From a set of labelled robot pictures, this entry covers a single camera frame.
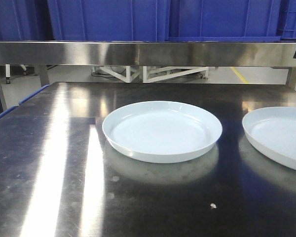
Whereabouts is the pale blue plate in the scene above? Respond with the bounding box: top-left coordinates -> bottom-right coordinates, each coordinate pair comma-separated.
102,101 -> 222,163
242,107 -> 296,170

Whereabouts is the right blue plastic crate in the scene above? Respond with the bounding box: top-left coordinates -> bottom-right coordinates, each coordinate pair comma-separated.
168,0 -> 281,42

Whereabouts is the blue plastic crate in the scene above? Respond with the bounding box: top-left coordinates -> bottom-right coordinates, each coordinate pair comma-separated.
0,0 -> 53,41
47,0 -> 170,42
168,0 -> 281,42

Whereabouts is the middle blue plastic crate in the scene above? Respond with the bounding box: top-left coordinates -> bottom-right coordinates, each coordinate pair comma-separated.
47,0 -> 170,42

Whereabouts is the left blue plastic crate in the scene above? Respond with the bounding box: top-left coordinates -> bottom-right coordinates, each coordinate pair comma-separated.
0,0 -> 53,41

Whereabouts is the far right blue crate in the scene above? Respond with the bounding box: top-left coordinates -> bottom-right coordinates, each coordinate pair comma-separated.
277,0 -> 296,40

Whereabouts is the stainless steel shelf rail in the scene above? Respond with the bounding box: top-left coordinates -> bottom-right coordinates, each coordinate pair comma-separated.
0,41 -> 296,67

